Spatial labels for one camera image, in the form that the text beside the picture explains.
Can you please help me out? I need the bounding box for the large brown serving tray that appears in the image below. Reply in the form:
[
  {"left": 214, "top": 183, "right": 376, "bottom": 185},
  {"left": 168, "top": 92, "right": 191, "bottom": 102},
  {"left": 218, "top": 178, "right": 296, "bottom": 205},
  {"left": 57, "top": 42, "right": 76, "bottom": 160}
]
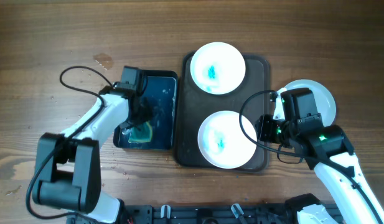
[{"left": 172, "top": 51, "right": 272, "bottom": 174}]

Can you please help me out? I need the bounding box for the white plate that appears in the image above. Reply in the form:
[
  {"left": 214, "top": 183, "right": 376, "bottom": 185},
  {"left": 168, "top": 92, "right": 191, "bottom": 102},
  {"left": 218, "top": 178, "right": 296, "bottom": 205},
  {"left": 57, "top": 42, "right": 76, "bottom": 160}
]
[
  {"left": 197, "top": 111, "right": 257, "bottom": 169},
  {"left": 189, "top": 42, "right": 246, "bottom": 95},
  {"left": 283, "top": 79, "right": 337, "bottom": 126}
]

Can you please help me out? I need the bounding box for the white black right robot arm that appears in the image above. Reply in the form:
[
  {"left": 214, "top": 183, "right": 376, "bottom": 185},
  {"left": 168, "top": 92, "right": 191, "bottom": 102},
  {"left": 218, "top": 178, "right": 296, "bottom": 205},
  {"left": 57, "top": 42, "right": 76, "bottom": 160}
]
[{"left": 256, "top": 88, "right": 384, "bottom": 223}]

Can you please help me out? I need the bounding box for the small black water tray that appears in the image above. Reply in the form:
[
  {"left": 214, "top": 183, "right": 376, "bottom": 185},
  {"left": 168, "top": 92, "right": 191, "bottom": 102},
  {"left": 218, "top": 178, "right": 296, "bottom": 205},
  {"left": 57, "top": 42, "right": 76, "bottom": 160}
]
[{"left": 113, "top": 70, "right": 178, "bottom": 151}]

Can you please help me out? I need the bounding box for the green yellow scrub sponge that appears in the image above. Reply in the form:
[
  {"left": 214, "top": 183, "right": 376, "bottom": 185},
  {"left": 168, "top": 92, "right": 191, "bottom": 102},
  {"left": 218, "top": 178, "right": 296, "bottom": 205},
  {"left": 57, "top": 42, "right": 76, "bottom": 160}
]
[{"left": 128, "top": 121, "right": 153, "bottom": 144}]

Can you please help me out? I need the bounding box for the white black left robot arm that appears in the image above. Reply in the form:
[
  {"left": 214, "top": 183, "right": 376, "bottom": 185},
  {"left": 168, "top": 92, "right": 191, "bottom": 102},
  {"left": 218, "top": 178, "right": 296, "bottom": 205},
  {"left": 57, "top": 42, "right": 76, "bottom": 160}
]
[{"left": 26, "top": 86, "right": 152, "bottom": 223}]

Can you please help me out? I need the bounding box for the white plate top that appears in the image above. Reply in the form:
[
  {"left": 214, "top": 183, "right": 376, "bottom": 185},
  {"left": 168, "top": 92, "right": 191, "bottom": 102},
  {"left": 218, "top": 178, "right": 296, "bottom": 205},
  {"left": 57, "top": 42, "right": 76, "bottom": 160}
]
[{"left": 189, "top": 42, "right": 246, "bottom": 95}]

